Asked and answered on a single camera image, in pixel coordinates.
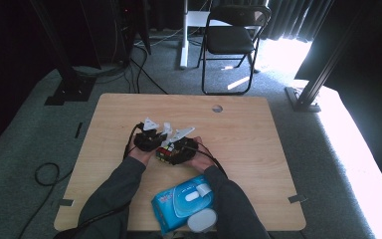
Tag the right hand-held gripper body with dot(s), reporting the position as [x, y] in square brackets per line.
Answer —
[185, 151]

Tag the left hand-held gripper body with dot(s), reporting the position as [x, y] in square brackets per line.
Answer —
[146, 141]

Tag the multicoloured puzzle cube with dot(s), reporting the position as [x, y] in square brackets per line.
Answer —
[165, 152]

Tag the white wet wipe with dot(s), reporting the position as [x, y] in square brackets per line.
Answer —
[166, 128]

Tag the blue wet wipe packet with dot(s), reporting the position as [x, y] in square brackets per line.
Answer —
[169, 205]

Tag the person's left hand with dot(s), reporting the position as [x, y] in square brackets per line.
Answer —
[142, 156]

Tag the person's right hand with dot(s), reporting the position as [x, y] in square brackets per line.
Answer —
[202, 159]

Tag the black tape strip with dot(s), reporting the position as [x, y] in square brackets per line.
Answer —
[78, 130]

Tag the black metal stand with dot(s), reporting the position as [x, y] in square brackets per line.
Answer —
[69, 89]
[306, 99]

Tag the grey tape piece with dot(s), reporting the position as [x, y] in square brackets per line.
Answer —
[65, 202]
[296, 198]

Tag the black equipment rack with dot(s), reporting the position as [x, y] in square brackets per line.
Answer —
[126, 26]

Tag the black folding chair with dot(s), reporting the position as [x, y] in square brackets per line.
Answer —
[229, 40]

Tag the dark pleated curtain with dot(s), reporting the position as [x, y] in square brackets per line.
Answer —
[288, 20]

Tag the black curtain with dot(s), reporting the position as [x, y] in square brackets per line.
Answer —
[371, 83]

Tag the white desk frame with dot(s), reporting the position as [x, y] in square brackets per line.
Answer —
[183, 49]

